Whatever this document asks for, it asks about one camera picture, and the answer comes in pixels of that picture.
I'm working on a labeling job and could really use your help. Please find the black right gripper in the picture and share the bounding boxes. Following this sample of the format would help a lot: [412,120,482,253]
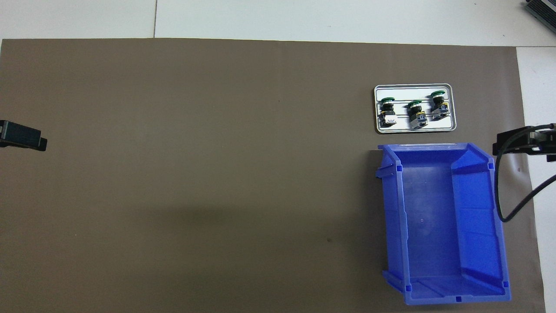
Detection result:
[493,123,556,163]

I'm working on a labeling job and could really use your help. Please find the green push button yellow ring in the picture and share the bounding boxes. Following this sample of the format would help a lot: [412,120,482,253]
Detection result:
[406,100,428,130]

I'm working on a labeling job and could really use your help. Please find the green push button grey block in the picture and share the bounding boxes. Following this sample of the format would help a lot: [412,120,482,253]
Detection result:
[430,90,449,121]

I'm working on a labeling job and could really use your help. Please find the green push button white label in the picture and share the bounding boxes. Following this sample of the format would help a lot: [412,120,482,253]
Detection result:
[378,97,398,127]

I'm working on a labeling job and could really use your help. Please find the silver metal tray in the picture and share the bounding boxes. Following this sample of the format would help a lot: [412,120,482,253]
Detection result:
[374,83,458,134]

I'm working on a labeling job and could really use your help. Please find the blue plastic storage bin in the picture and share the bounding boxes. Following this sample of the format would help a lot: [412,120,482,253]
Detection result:
[375,142,512,306]

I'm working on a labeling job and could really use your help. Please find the grey ribbed device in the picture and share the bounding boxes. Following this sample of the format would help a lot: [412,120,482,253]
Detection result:
[523,0,556,27]

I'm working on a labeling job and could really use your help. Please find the brown table mat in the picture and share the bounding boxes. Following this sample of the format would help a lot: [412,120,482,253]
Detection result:
[0,38,546,313]

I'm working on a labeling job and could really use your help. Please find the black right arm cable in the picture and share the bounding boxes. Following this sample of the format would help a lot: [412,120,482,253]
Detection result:
[495,125,556,223]

